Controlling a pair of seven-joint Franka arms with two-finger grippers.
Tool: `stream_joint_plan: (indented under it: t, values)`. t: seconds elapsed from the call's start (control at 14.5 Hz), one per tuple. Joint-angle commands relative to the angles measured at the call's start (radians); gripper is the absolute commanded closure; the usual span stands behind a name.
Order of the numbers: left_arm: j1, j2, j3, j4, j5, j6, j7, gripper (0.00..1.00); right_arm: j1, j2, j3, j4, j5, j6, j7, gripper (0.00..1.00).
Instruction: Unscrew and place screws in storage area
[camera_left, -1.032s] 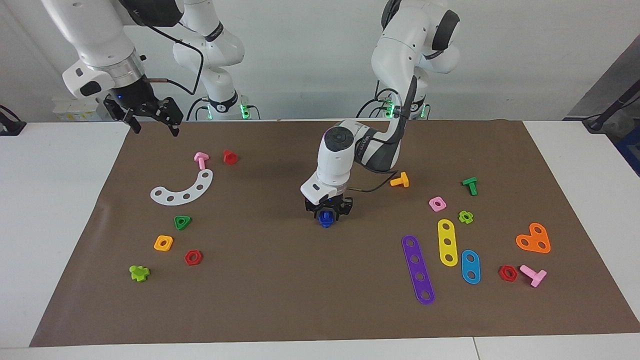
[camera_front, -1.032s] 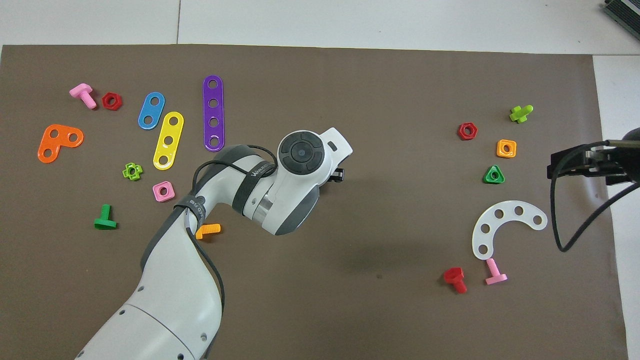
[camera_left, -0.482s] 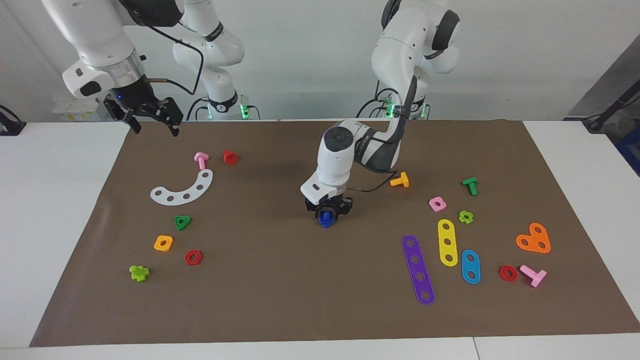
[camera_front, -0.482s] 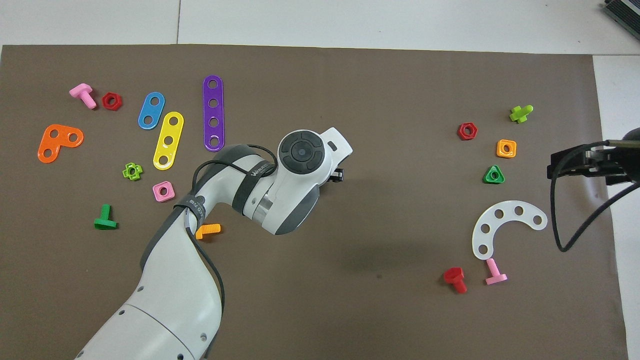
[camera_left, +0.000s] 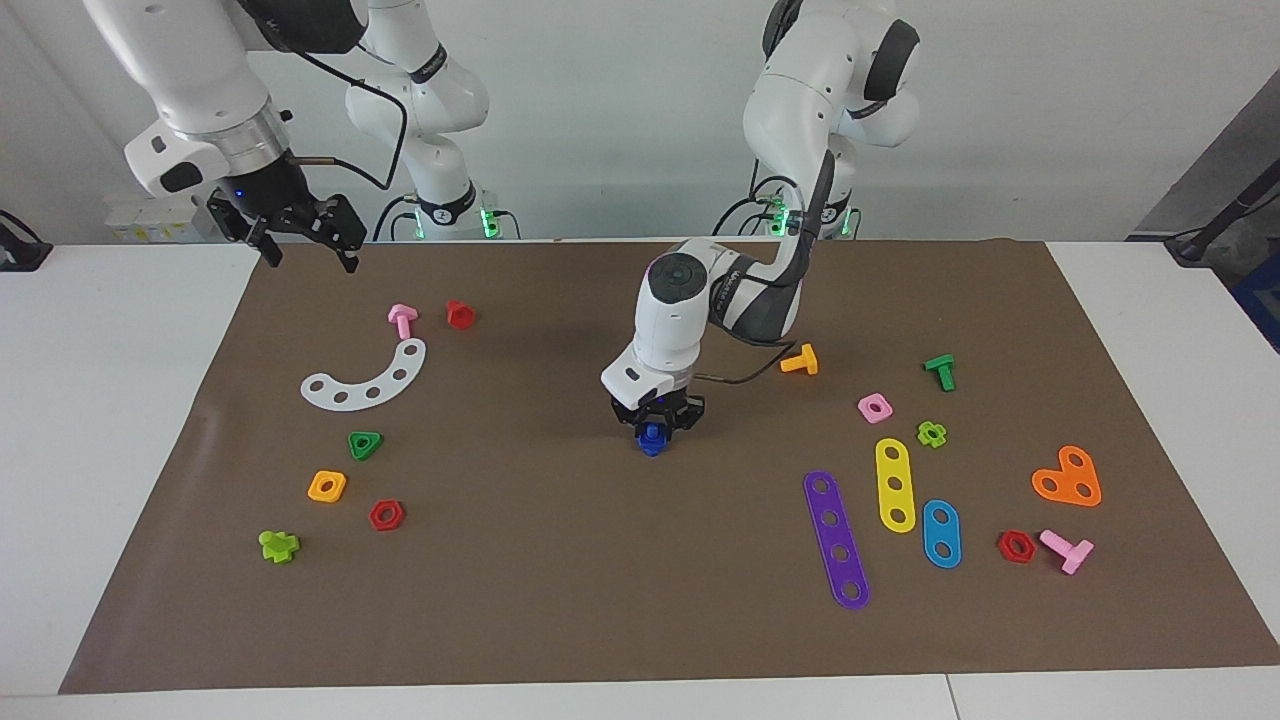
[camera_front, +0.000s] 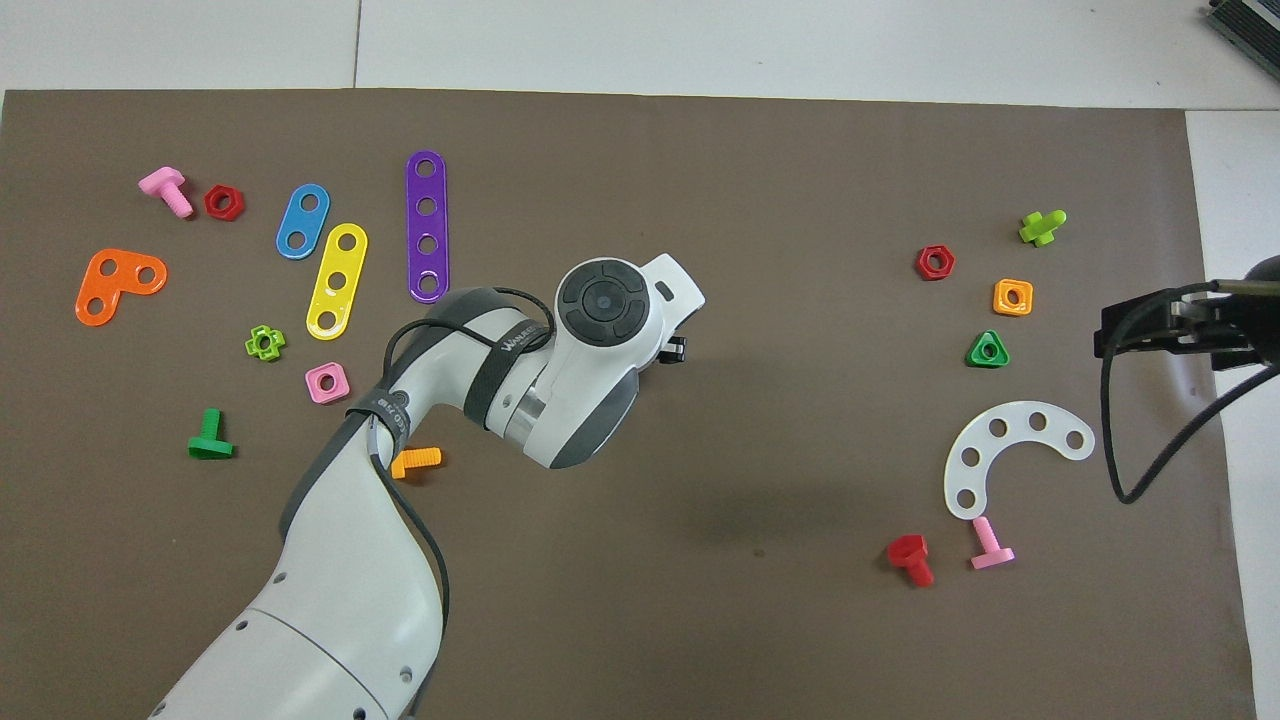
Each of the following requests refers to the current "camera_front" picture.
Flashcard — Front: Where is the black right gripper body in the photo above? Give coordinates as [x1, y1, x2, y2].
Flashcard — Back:
[1194, 254, 1280, 372]

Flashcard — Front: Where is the lime cross-head bolt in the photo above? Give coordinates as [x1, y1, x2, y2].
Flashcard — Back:
[1018, 209, 1068, 248]

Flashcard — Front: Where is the white curved five-hole plate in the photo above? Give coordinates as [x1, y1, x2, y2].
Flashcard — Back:
[943, 401, 1097, 522]

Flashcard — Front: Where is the brown table mat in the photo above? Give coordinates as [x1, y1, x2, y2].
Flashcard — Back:
[0, 88, 1258, 720]

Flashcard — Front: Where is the purple four-hole plate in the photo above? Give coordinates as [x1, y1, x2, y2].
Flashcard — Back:
[405, 150, 451, 304]

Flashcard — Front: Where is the pink plastic bolt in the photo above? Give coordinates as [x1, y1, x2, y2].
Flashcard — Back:
[138, 166, 195, 220]
[969, 515, 1017, 572]

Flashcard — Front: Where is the grey ribbed power box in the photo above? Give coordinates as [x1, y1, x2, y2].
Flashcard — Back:
[1205, 0, 1280, 57]

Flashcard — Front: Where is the red plastic bolt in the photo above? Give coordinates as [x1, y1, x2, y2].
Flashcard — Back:
[886, 534, 936, 589]

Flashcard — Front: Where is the pink square nut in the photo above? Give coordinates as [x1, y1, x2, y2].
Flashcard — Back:
[305, 362, 352, 405]

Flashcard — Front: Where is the yellow three-hole plate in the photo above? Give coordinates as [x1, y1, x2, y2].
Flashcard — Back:
[305, 222, 369, 342]

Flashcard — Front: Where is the blue two-hole plate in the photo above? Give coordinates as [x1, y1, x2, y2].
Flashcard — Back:
[275, 183, 331, 261]

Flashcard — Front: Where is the green plastic bolt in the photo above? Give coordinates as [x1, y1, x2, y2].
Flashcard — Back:
[187, 407, 236, 461]

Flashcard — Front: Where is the orange three-hole corner plate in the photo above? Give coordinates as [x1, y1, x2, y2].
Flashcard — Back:
[75, 248, 169, 328]

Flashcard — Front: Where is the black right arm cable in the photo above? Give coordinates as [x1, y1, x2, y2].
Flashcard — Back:
[1098, 278, 1280, 504]

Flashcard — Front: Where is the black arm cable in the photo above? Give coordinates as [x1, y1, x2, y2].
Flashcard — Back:
[365, 287, 557, 720]
[1098, 278, 1280, 504]

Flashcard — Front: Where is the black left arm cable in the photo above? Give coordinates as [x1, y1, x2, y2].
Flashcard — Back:
[365, 287, 557, 720]

